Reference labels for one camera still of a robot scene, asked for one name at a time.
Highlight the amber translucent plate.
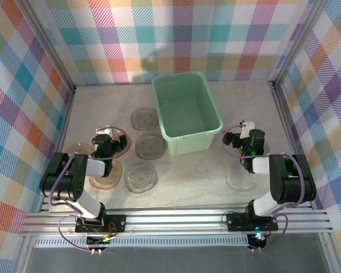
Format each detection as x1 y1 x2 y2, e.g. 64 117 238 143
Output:
113 132 131 154
88 159 123 190

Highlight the brown clear plate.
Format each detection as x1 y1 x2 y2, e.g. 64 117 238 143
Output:
65 142 97 160

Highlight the grey translucent plate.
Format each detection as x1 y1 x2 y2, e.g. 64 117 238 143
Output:
130 106 159 131
135 132 167 160

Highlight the clear glass plate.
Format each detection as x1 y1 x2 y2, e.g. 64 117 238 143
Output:
224 164 257 192
123 162 159 194

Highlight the green plastic bin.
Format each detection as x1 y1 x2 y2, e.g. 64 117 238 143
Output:
151 71 224 156

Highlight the small black controller board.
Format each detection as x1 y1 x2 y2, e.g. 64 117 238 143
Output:
86 234 114 249
247 232 269 250

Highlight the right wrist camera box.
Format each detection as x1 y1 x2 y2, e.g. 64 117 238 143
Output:
239 119 256 139

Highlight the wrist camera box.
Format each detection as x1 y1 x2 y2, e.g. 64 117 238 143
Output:
239 119 256 139
95 126 114 138

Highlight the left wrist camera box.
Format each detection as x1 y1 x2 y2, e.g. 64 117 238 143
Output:
95 126 114 138

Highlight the aluminium side rail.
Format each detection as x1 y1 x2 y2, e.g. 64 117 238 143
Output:
38 86 77 213
271 81 315 209

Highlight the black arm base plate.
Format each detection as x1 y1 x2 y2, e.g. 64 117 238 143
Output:
74 214 127 234
226 212 279 231

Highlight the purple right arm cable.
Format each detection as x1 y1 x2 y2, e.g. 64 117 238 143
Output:
222 122 306 253

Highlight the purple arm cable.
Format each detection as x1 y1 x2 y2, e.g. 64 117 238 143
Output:
49 127 131 253
222 122 306 253

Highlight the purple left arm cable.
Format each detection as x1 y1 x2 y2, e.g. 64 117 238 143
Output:
49 127 131 253

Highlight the aluminium mounting rail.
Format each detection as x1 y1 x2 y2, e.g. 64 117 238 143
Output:
19 208 335 237

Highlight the aluminium frame post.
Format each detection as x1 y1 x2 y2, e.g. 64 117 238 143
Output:
22 0 76 92
15 235 35 273
272 0 330 86
319 233 340 273

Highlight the white slotted cable duct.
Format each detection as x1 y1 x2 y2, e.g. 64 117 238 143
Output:
31 237 252 249

